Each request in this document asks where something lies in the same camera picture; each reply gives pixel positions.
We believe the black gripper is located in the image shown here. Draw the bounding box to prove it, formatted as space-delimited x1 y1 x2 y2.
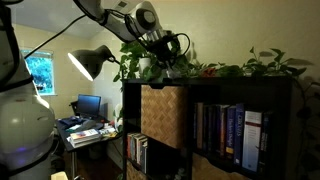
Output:
152 31 183 79

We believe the woven bamboo drawer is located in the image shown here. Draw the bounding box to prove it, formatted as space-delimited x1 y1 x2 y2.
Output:
140 84 188 149

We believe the black cube shelf cabinet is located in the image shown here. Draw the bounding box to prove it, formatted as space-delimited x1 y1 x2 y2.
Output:
122 75 303 180

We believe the white plant pot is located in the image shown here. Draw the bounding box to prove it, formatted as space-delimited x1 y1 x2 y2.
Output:
139 57 153 76

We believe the tan spine book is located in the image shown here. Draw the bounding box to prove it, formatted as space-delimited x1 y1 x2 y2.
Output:
195 102 204 150

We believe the black spine book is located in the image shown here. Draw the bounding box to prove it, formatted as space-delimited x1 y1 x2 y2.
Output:
202 104 211 153
209 104 221 155

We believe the grey desk lamp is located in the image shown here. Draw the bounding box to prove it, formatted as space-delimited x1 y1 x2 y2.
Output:
67 44 121 82

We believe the ceiling air vent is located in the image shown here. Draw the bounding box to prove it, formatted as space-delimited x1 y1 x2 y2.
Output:
113 0 129 11

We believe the dark book orange lettering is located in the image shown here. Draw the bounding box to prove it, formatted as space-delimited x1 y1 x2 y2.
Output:
219 104 230 158

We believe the green pothos plant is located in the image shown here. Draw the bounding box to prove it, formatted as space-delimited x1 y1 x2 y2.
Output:
112 32 320 180

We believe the blue grey spine book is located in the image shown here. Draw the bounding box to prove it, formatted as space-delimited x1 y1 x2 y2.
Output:
130 133 137 162

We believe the white spine book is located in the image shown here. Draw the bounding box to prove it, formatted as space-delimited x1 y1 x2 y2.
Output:
135 133 145 166

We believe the red spine book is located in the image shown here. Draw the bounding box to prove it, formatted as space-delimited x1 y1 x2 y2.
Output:
126 133 132 159

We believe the glossy magazine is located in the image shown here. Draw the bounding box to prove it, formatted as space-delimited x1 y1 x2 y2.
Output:
99 123 118 138

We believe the blue book yellow band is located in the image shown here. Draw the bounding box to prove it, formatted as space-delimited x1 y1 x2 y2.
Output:
225 105 237 160

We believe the computer monitor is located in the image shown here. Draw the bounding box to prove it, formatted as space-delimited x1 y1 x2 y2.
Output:
77 94 102 118

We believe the blue circuits textbook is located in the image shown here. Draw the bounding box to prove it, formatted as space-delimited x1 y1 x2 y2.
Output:
233 103 246 166

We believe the grey keyboard device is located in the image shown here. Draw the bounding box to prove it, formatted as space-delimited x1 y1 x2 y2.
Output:
71 119 98 133

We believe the colourful cover book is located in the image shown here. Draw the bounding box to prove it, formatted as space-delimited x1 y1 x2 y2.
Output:
69 128 101 142

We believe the white book maroon band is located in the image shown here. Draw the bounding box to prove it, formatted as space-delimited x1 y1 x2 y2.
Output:
242 110 265 173

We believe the small woven bamboo bin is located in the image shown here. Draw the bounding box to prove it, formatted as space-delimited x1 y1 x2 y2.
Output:
126 161 148 180

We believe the pale thick book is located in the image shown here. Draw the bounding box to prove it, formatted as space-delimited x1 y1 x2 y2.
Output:
70 134 102 148

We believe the blue cloth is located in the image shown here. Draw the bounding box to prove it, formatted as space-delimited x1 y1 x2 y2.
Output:
59 116 83 130

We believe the dark blue spine book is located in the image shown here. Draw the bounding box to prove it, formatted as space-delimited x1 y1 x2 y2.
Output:
258 110 275 176

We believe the window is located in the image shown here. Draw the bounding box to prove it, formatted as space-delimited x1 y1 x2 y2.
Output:
20 49 56 97

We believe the dark desk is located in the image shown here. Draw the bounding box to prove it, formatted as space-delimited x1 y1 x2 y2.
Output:
55 116 123 180

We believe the pale cardboard box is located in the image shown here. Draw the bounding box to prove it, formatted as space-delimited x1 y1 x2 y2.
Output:
50 170 69 180

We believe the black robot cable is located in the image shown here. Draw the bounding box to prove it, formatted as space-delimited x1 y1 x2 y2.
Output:
0 0 192 93

